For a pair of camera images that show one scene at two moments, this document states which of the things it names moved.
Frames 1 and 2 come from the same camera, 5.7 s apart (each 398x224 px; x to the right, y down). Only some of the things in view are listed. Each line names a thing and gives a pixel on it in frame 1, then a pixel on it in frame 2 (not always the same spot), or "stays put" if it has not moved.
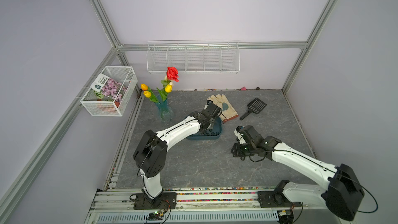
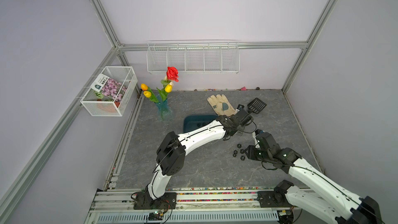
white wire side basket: x=110 y=92 stays put
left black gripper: x=212 y=123 -> x=240 y=133
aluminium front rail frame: x=117 y=207 stays put
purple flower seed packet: x=109 y=87 stays put
